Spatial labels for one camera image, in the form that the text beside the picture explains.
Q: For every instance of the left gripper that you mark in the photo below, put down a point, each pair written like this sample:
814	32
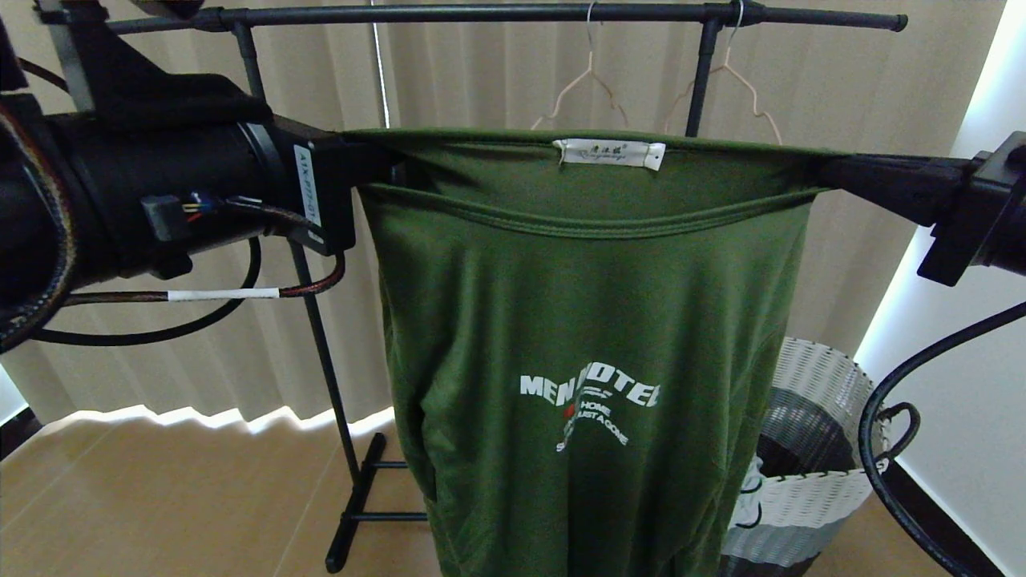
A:
200	176

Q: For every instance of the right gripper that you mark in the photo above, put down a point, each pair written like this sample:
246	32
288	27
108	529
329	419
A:
994	216

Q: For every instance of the pink clothes hanger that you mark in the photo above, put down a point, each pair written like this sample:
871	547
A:
753	92
591	68

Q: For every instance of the green printed t-shirt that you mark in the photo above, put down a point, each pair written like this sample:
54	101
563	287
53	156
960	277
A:
593	320

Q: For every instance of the black clothes rack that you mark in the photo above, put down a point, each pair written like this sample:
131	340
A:
481	13

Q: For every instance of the white laundry basket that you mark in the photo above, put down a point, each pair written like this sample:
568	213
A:
809	489

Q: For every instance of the pale grey garment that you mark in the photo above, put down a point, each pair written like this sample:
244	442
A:
749	485

